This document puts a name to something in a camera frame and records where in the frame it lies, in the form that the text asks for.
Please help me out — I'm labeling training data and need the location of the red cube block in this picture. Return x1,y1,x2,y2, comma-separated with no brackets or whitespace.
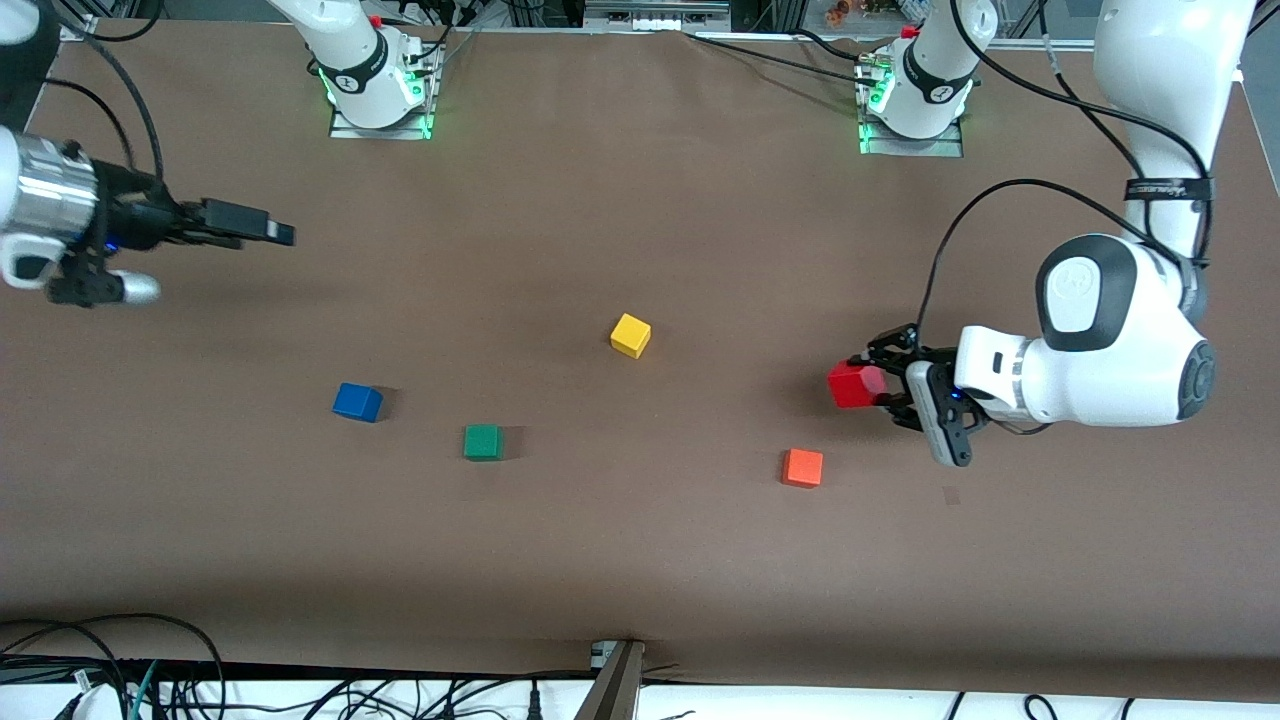
827,361,890,410

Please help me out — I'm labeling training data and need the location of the white power strip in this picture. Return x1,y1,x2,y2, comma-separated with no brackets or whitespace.
585,0,732,32

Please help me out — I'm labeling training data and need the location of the green cable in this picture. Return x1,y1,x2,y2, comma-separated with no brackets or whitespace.
128,660,162,720

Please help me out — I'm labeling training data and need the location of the black looped cable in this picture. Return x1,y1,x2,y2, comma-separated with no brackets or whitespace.
0,612,227,720

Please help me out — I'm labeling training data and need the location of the blue cube block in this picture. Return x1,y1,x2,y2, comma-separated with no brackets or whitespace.
332,382,385,424

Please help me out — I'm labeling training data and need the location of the metal bracket post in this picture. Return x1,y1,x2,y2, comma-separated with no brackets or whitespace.
573,640,647,720

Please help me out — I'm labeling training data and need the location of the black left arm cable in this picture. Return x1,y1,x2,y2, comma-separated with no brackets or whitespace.
915,0,1217,346

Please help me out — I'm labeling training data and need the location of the orange cube block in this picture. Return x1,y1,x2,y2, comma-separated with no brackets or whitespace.
780,447,826,490

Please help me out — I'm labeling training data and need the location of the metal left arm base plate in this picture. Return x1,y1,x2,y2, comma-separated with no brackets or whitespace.
857,50,967,159

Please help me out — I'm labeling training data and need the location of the black table cable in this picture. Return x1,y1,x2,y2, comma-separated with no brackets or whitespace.
685,28,881,87

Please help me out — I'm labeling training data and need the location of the black left arm strap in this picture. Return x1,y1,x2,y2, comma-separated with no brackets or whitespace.
1124,177,1215,203

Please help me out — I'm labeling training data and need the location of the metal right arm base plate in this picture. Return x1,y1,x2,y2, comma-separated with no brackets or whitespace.
329,45,441,141

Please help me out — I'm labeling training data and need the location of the yellow cube block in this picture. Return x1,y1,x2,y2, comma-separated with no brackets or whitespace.
609,312,653,360

